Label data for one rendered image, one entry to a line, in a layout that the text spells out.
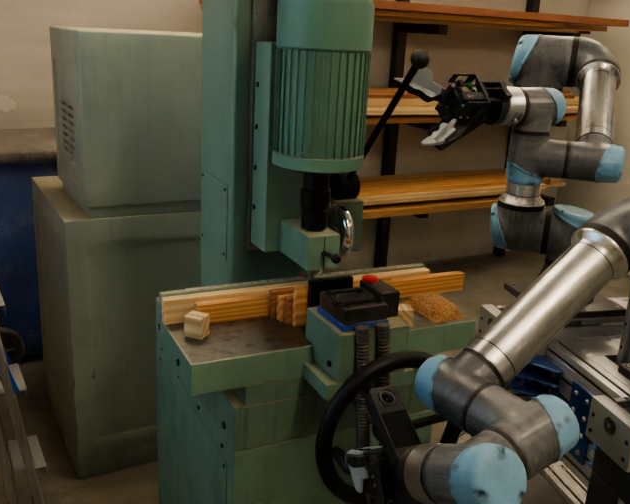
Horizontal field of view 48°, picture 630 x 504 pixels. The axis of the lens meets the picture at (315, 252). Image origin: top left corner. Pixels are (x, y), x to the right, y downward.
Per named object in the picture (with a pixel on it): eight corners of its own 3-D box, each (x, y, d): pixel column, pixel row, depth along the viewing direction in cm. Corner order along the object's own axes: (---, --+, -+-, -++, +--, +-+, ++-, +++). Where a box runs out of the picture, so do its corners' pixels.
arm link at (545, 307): (614, 164, 112) (397, 368, 98) (681, 178, 104) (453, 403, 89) (626, 220, 119) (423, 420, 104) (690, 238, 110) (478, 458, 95)
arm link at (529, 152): (559, 190, 141) (568, 135, 138) (502, 184, 145) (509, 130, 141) (560, 183, 149) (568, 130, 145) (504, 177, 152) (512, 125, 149)
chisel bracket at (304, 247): (306, 279, 138) (308, 237, 136) (278, 257, 150) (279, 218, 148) (340, 275, 141) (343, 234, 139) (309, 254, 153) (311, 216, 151)
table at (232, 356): (206, 425, 113) (206, 391, 111) (158, 347, 139) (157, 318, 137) (504, 366, 139) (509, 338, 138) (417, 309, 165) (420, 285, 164)
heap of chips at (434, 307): (434, 323, 143) (435, 310, 142) (400, 301, 153) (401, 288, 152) (468, 317, 146) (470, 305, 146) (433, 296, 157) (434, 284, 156)
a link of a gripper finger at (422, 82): (407, 52, 132) (451, 75, 133) (394, 74, 137) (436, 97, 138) (403, 62, 130) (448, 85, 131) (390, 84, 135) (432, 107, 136)
